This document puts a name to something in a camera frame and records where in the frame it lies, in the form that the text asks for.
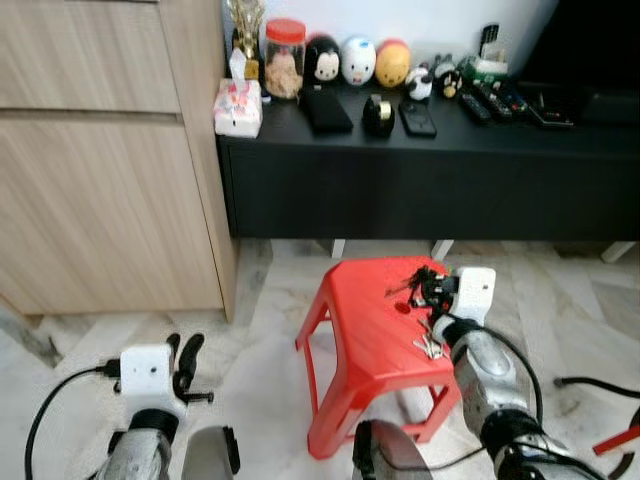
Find black key bunch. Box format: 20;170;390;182
385;263;433;301

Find red plastic stool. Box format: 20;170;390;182
295;257;471;461

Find grey robot left leg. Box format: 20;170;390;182
182;425;242;480

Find grey robot leg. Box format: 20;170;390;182
352;420;441;480
182;425;242;480

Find black TV console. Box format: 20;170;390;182
217;82;640;264

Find black smartphone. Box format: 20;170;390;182
398;100;439;140

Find black tape dispenser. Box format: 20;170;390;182
361;95;397;139

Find grey robot right leg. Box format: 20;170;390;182
352;420;441;480

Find light wooden cabinet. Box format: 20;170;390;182
0;0;239;323

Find black wallet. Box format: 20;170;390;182
300;87;355;136

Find small panda figurine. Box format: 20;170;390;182
405;66;435;103

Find black and white figurine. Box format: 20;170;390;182
432;55;464;100

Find flat black box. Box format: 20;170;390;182
528;95;577;131

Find green box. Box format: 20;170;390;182
462;57;511;86

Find white egg shaped figure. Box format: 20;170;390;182
340;36;378;88

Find black egg shaped figure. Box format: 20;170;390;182
304;35;342;87

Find floral tissue box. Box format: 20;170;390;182
213;50;264;139

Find upright black remote control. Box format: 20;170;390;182
479;24;501;59

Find clear jar with red lid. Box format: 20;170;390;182
264;18;307;101

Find black soundbar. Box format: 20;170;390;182
575;90;640;127

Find gold trophy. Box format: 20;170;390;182
226;0;267;81

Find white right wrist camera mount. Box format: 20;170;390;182
453;266;498;326

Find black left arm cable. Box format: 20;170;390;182
24;364;122;480

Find red and black metal frame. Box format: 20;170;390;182
592;408;640;480

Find black floor cable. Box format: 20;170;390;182
553;375;640;401

